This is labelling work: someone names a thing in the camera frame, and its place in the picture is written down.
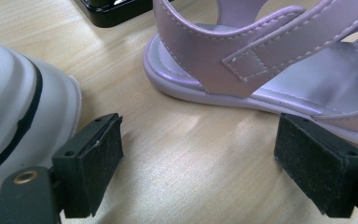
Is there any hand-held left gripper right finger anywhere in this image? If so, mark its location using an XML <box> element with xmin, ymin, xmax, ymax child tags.
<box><xmin>273</xmin><ymin>112</ymin><xmax>358</xmax><ymax>219</ymax></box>

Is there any navy and white sneaker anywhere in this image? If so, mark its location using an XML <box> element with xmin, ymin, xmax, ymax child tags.
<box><xmin>0</xmin><ymin>38</ymin><xmax>83</xmax><ymax>208</ymax></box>

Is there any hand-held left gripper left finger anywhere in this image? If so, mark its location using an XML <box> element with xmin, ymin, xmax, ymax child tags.
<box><xmin>51</xmin><ymin>112</ymin><xmax>125</xmax><ymax>219</ymax></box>

